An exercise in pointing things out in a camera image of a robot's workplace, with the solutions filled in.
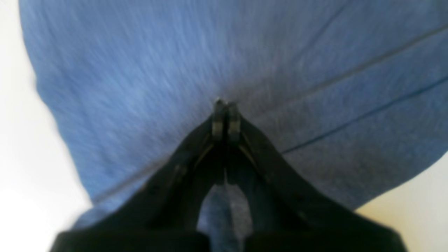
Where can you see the blue T-shirt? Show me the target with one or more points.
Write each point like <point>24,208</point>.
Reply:
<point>352,93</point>

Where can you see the image left gripper white left finger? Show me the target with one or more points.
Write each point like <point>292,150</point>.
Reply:
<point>162,216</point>

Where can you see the image left gripper right finger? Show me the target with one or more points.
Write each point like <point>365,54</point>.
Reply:
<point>288,214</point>

